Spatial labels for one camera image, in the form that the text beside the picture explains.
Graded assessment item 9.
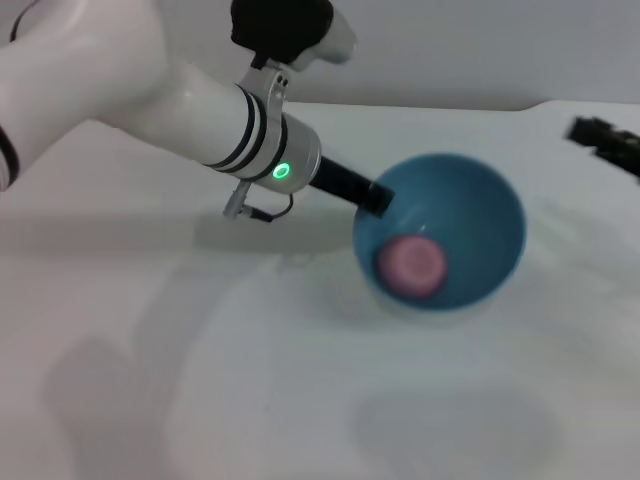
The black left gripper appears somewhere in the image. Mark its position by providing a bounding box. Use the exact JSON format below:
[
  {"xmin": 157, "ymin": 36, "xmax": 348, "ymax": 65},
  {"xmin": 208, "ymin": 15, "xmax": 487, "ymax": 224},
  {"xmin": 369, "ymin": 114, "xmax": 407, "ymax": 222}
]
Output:
[{"xmin": 308, "ymin": 155, "xmax": 397, "ymax": 222}]

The pink toy peach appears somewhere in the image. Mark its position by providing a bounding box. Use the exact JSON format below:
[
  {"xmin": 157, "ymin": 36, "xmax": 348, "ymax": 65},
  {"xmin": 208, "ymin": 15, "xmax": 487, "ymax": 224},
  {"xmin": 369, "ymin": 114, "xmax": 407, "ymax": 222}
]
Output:
[{"xmin": 375, "ymin": 235, "xmax": 448, "ymax": 296}]

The blue plastic bowl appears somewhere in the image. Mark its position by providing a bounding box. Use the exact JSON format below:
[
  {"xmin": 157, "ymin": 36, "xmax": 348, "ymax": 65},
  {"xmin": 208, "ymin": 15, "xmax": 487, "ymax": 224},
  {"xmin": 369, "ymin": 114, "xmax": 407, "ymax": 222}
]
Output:
[{"xmin": 352, "ymin": 152, "xmax": 527, "ymax": 326}]

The thin black left wrist cable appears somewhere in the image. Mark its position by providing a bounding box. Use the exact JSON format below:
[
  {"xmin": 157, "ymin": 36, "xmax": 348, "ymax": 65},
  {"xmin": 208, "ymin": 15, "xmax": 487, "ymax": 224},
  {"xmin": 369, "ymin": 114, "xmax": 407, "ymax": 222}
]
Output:
[{"xmin": 222, "ymin": 182, "xmax": 296, "ymax": 222}]

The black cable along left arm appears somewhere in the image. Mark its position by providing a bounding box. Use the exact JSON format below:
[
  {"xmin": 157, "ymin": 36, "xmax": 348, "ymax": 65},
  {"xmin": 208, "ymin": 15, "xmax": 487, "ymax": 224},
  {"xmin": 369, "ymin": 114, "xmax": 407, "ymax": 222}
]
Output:
[{"xmin": 8, "ymin": 0, "xmax": 32, "ymax": 42}]

